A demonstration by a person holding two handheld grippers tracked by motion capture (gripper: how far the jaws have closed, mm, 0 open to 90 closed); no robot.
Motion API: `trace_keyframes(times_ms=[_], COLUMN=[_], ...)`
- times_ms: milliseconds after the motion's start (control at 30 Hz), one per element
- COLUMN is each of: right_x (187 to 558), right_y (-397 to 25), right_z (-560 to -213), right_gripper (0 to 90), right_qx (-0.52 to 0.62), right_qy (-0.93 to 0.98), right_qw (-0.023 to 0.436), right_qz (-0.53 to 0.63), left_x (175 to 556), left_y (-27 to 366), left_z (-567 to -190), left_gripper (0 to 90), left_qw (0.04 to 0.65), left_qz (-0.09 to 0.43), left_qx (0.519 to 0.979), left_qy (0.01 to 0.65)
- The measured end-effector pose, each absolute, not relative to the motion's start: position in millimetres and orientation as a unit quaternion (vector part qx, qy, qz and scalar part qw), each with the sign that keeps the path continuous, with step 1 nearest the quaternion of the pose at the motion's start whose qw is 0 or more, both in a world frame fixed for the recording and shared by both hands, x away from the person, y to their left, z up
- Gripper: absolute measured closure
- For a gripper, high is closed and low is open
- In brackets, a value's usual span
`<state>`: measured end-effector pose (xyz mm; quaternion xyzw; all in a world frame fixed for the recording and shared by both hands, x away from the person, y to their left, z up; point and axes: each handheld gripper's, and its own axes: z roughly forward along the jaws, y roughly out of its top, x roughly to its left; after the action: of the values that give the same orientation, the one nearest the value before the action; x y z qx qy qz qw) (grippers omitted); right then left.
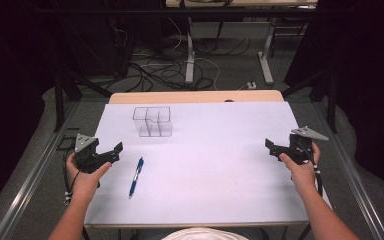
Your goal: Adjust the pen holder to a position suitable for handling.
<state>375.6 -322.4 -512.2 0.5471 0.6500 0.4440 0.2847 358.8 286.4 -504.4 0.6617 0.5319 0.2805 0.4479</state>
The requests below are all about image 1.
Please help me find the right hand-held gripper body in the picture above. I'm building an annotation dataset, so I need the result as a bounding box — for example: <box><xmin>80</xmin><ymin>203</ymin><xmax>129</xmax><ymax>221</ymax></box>
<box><xmin>287</xmin><ymin>125</ymin><xmax>330</xmax><ymax>166</ymax></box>

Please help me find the person's left hand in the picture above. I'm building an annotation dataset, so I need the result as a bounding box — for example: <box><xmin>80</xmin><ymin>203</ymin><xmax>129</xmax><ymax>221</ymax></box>
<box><xmin>65</xmin><ymin>153</ymin><xmax>113</xmax><ymax>202</ymax></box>

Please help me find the black metal stand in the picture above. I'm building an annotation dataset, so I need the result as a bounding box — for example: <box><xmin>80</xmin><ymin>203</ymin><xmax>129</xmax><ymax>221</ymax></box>
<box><xmin>281</xmin><ymin>68</ymin><xmax>338</xmax><ymax>135</ymax></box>
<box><xmin>53</xmin><ymin>59</ymin><xmax>114</xmax><ymax>133</ymax></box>

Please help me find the wooden table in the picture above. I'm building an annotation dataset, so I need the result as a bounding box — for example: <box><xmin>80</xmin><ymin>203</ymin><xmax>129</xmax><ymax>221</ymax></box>
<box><xmin>83</xmin><ymin>89</ymin><xmax>312</xmax><ymax>240</ymax></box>

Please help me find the person's right hand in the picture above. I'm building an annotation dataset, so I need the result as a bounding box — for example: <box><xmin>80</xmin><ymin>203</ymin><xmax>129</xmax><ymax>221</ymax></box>
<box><xmin>278</xmin><ymin>141</ymin><xmax>321</xmax><ymax>198</ymax></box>

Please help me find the tangle of black floor cables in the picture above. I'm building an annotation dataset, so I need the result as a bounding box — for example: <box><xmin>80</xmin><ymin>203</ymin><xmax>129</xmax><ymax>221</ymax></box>
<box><xmin>106</xmin><ymin>19</ymin><xmax>252</xmax><ymax>93</ymax></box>

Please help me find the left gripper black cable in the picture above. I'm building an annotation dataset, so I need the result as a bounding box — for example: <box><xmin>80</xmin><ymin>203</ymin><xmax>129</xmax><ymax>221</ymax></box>
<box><xmin>61</xmin><ymin>147</ymin><xmax>82</xmax><ymax>206</ymax></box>

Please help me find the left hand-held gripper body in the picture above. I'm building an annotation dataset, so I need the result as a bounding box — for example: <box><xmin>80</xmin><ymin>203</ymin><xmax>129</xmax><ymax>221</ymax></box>
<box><xmin>74</xmin><ymin>133</ymin><xmax>100</xmax><ymax>174</ymax></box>

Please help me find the clear acrylic organizer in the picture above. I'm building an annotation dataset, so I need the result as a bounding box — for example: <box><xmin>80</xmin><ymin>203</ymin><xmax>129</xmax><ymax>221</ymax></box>
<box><xmin>132</xmin><ymin>106</ymin><xmax>174</xmax><ymax>138</ymax></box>

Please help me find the white floor cable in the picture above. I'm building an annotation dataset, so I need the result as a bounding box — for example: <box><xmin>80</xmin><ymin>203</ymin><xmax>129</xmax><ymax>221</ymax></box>
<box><xmin>166</xmin><ymin>16</ymin><xmax>222</xmax><ymax>92</ymax></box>

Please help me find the blue pen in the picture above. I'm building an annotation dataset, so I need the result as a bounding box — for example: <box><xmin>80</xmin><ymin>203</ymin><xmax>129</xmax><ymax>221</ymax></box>
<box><xmin>127</xmin><ymin>156</ymin><xmax>145</xmax><ymax>200</ymax></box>

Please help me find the white table mat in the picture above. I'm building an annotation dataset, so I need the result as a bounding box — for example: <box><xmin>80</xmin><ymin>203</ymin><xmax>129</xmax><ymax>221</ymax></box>
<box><xmin>84</xmin><ymin>101</ymin><xmax>310</xmax><ymax>226</ymax></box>

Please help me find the black horizontal bar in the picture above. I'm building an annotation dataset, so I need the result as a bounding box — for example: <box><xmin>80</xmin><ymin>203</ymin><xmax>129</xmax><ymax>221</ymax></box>
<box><xmin>34</xmin><ymin>7</ymin><xmax>318</xmax><ymax>16</ymax></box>

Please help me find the metal floor rail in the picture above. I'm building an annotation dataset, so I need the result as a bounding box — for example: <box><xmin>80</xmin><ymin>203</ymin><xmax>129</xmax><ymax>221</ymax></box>
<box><xmin>0</xmin><ymin>101</ymin><xmax>82</xmax><ymax>240</ymax></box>
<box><xmin>313</xmin><ymin>99</ymin><xmax>384</xmax><ymax>240</ymax></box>

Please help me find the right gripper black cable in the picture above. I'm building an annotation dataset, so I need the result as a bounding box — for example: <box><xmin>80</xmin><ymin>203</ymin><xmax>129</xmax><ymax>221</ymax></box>
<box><xmin>299</xmin><ymin>141</ymin><xmax>325</xmax><ymax>198</ymax></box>

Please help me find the person's white shirt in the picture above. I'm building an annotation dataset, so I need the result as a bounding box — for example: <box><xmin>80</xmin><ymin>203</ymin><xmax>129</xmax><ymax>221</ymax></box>
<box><xmin>161</xmin><ymin>227</ymin><xmax>250</xmax><ymax>240</ymax></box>

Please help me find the white desk leg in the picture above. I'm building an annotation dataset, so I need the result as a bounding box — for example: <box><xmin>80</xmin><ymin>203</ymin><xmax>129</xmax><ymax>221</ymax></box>
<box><xmin>184</xmin><ymin>16</ymin><xmax>196</xmax><ymax>85</ymax></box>
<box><xmin>257</xmin><ymin>17</ymin><xmax>278</xmax><ymax>86</ymax></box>

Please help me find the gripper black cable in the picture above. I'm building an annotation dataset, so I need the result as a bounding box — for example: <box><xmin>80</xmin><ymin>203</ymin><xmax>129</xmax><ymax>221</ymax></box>
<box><xmin>299</xmin><ymin>141</ymin><xmax>325</xmax><ymax>198</ymax></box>
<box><xmin>61</xmin><ymin>147</ymin><xmax>82</xmax><ymax>206</ymax></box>

